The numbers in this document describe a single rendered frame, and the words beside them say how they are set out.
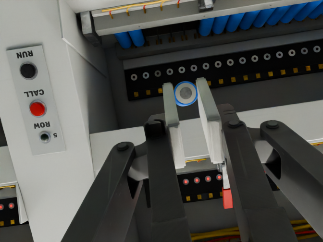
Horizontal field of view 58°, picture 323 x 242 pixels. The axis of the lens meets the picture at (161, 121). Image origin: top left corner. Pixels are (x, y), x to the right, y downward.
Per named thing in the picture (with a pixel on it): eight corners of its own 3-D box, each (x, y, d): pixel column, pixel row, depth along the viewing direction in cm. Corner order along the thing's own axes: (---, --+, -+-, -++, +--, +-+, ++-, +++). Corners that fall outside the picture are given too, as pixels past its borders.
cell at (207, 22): (197, 25, 45) (201, 6, 38) (209, 23, 45) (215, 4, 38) (199, 37, 45) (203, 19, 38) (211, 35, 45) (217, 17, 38)
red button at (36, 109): (27, 103, 33) (31, 117, 33) (41, 101, 32) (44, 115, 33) (31, 102, 34) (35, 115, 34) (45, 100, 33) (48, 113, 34)
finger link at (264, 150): (227, 145, 14) (289, 138, 14) (212, 104, 19) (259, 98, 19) (229, 170, 15) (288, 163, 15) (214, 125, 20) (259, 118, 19)
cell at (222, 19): (211, 23, 45) (216, 3, 38) (222, 21, 45) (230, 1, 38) (212, 34, 45) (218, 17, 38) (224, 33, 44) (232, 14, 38)
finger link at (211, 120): (207, 119, 16) (221, 117, 16) (195, 78, 22) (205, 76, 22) (211, 164, 17) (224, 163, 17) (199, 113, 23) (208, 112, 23)
